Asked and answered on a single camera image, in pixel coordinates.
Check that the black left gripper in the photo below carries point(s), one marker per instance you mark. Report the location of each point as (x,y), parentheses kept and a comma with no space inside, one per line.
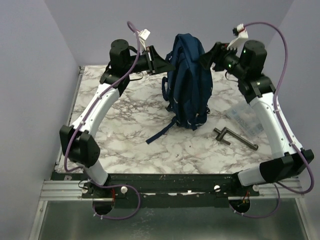
(155,64)

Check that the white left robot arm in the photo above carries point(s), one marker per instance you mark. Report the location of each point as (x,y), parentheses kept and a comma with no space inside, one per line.
(78,140)

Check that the steel clamp handle tool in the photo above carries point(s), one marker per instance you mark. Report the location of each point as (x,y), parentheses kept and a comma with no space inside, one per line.
(221,134)

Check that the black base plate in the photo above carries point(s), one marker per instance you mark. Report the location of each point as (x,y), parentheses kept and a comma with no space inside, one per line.
(167,191)

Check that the aluminium rail frame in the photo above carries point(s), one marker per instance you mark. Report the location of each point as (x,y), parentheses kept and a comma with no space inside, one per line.
(139,113)

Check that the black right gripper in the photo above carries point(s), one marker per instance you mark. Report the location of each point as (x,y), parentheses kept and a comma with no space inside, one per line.
(215,54)

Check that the navy blue student backpack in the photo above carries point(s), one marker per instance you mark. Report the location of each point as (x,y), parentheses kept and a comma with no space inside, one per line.
(188,87)

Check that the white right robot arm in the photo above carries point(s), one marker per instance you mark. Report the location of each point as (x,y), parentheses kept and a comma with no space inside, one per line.
(289,158)

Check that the clear plastic organizer box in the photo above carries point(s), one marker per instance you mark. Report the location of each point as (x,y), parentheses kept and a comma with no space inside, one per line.
(245,117)

